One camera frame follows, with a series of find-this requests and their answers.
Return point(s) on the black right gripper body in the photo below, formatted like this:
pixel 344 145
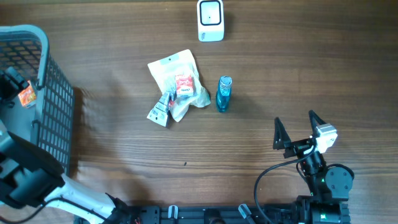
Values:
pixel 297 147

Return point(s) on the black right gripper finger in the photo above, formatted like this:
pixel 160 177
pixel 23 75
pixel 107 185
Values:
pixel 281 138
pixel 315 121

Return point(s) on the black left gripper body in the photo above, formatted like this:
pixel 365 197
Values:
pixel 8 89

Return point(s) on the orange tissue pack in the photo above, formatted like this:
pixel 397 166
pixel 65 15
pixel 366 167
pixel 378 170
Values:
pixel 28 96

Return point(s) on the red tissue pack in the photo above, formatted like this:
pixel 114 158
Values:
pixel 184 86

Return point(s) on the beige plastic pouch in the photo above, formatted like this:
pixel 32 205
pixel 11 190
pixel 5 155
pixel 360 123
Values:
pixel 164 72

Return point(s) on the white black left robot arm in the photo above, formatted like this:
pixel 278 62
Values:
pixel 32 177

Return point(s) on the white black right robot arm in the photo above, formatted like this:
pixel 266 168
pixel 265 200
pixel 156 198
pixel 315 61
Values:
pixel 329 185

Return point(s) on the white barcode scanner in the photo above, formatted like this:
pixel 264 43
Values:
pixel 210 20

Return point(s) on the grey plastic shopping basket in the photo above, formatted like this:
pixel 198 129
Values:
pixel 48 121

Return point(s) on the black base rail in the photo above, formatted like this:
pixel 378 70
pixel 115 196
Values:
pixel 278 213

